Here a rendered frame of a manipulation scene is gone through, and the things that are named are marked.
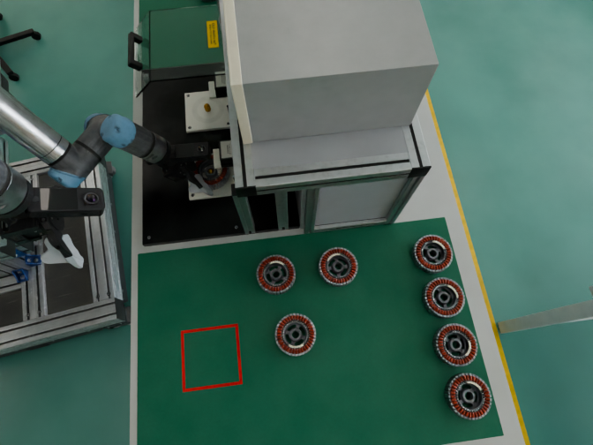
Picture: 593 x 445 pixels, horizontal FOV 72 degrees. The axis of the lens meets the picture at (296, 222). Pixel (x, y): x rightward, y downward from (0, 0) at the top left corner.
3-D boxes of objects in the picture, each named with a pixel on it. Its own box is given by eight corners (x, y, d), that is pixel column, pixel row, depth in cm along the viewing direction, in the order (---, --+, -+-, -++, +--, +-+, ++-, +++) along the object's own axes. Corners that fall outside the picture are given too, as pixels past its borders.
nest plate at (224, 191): (190, 200, 126) (189, 199, 124) (188, 157, 131) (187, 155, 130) (238, 195, 126) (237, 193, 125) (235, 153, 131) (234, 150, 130)
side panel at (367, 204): (304, 234, 124) (307, 189, 94) (303, 224, 125) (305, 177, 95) (394, 222, 126) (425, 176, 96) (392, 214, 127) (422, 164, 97)
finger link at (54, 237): (67, 247, 76) (43, 210, 71) (76, 245, 77) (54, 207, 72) (61, 263, 73) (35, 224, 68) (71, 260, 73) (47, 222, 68)
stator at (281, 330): (274, 315, 116) (273, 313, 112) (313, 313, 116) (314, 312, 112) (275, 357, 112) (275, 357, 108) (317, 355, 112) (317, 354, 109)
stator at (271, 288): (294, 296, 118) (294, 293, 114) (255, 294, 118) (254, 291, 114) (296, 258, 122) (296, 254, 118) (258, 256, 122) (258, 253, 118)
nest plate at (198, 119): (186, 132, 134) (185, 131, 133) (185, 95, 139) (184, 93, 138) (232, 128, 135) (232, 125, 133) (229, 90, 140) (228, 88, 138)
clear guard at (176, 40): (135, 97, 110) (127, 83, 105) (136, 29, 118) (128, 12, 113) (256, 86, 112) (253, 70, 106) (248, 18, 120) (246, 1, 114)
